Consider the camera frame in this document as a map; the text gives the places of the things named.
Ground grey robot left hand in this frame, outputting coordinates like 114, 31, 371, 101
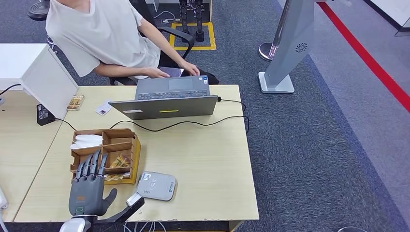
68, 150, 118, 218

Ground person's right hand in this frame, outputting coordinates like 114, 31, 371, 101
146, 68, 170, 79

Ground person's left hand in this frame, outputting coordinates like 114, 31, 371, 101
181, 60, 201, 77

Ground dark smartphone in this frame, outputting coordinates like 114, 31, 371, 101
158, 66, 185, 78

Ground white ID card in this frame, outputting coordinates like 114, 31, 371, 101
95, 101, 113, 116

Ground white card stack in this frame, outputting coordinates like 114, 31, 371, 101
71, 134, 104, 150

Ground grey card reader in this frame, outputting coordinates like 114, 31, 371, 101
135, 171, 177, 202

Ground person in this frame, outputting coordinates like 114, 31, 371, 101
45, 0, 220, 86

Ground black office chair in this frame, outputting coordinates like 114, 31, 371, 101
109, 0, 196, 87

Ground grey laptop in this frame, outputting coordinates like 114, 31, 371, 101
108, 75, 219, 121

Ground black robot leg stand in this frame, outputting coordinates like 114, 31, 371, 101
179, 0, 205, 43

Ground wooden compartment organizer box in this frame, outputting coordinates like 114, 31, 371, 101
70, 129, 142, 186

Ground chrome stanchion base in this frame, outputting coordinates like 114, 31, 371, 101
259, 42, 279, 62

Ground white plastic device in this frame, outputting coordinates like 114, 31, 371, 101
0, 187, 9, 210

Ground black power adapter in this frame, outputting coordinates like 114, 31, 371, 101
36, 104, 57, 127

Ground grey kiosk stand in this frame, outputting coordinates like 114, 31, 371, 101
258, 0, 316, 94

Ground black round stool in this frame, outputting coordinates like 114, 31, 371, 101
27, 0, 59, 55

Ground white cabinet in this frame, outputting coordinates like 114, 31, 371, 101
0, 43, 80, 120

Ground white raised platform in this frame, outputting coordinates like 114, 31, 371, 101
363, 0, 410, 36

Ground black laptop power cable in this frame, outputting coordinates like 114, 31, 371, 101
55, 96, 250, 135

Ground white floor cable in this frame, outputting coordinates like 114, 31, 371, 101
153, 11, 177, 24

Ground white cable bundle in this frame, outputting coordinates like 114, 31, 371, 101
123, 221, 167, 232

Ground thin black cable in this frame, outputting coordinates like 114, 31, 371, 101
0, 84, 22, 97

